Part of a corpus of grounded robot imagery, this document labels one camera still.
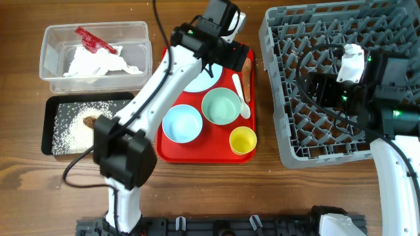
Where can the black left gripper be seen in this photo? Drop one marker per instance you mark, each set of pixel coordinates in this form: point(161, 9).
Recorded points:
point(235, 56)

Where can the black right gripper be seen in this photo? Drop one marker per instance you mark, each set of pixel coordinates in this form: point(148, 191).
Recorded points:
point(326, 82)

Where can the orange carrot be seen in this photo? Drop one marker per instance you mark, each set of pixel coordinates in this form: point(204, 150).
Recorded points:
point(246, 79)

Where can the green bowl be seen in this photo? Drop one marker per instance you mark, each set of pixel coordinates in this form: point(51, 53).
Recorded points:
point(221, 106)

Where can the light blue bowl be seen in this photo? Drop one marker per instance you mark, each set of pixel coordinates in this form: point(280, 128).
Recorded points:
point(182, 124)

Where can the yellow cup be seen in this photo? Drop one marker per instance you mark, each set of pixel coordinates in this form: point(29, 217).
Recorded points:
point(242, 140)

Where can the red snack wrapper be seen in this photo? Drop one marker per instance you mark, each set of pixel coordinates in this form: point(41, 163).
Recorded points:
point(93, 43)

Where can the white tissue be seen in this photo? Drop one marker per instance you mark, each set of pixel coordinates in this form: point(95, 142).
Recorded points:
point(88, 64)

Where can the brown food scrap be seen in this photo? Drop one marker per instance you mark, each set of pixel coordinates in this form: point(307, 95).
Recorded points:
point(89, 122)

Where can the white rice pile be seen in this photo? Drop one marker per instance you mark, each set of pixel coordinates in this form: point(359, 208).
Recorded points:
point(70, 135)

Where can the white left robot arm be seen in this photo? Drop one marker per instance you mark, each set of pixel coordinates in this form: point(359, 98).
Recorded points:
point(123, 144)

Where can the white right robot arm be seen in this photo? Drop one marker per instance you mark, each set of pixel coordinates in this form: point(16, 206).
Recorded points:
point(368, 93)

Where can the grey-blue dishwasher rack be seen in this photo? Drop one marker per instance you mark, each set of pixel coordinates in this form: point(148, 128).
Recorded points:
point(307, 137)

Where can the light blue plate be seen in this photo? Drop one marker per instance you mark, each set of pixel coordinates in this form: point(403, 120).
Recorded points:
point(204, 81)

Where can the white plastic spoon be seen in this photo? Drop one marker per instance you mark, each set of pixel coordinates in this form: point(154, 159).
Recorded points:
point(245, 109)

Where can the red plastic tray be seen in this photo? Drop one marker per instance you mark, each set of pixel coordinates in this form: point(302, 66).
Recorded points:
point(212, 145)

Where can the clear plastic bin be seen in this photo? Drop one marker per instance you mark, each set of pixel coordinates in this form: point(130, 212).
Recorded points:
point(61, 41)

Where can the black tray bin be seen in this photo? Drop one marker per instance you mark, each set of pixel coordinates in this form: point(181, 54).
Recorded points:
point(52, 106)

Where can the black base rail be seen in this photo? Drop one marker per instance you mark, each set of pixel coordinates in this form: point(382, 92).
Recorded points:
point(254, 225)

